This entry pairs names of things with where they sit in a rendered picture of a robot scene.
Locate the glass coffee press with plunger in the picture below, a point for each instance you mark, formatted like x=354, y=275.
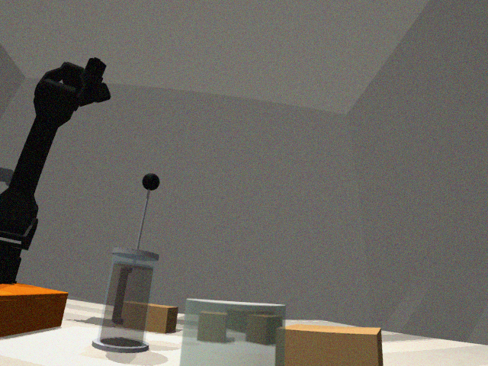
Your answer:
x=126, y=307

